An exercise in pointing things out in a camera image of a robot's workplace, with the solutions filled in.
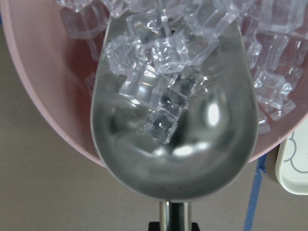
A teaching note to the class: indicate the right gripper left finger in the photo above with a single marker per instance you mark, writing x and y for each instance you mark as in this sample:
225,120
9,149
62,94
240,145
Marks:
154,226

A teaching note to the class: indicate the pink bowl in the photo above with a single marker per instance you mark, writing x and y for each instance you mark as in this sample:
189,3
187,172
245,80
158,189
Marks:
59,74

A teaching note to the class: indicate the cream bear tray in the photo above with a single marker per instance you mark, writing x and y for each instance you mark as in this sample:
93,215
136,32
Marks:
292,164

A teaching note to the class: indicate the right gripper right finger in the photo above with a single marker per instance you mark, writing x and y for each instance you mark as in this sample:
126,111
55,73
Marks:
195,227

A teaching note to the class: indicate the clear ice cubes pile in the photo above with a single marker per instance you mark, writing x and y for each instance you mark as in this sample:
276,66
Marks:
275,35

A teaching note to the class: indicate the metal ice scoop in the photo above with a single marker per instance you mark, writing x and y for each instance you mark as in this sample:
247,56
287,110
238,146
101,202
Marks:
214,140

